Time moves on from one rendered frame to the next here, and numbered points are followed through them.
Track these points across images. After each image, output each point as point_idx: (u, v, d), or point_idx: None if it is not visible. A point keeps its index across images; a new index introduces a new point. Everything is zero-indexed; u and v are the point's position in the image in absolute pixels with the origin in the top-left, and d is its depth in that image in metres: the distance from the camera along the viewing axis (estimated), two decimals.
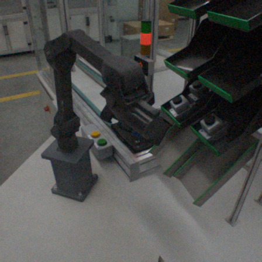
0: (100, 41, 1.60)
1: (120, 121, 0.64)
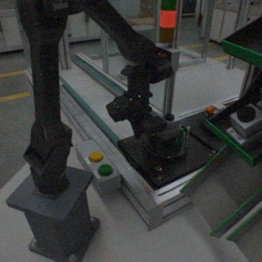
0: (102, 30, 1.26)
1: (148, 114, 0.63)
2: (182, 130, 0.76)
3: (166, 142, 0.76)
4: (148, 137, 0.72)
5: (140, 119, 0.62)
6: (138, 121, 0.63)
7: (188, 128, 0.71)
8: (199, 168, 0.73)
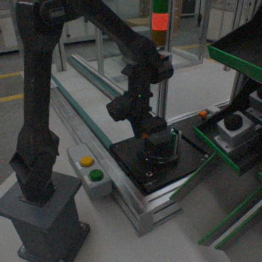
0: (97, 32, 1.25)
1: (148, 114, 0.64)
2: (175, 134, 0.75)
3: (158, 147, 0.75)
4: (142, 140, 0.72)
5: (140, 119, 0.62)
6: (138, 121, 0.63)
7: (180, 133, 0.70)
8: (191, 173, 0.72)
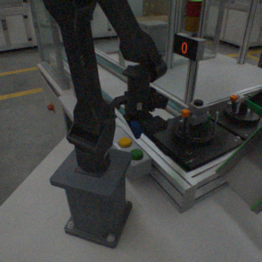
0: None
1: None
2: (210, 116, 0.77)
3: (194, 128, 0.78)
4: (182, 119, 0.74)
5: None
6: None
7: (217, 113, 0.72)
8: (227, 152, 0.74)
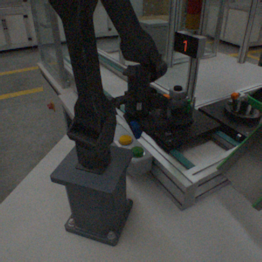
0: None
1: None
2: (189, 100, 0.84)
3: (175, 112, 0.85)
4: None
5: None
6: None
7: (195, 97, 0.79)
8: (204, 134, 0.81)
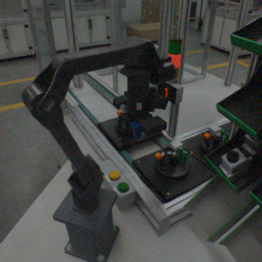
0: None
1: None
2: None
3: None
4: (118, 117, 1.13)
5: None
6: None
7: None
8: (148, 139, 1.14)
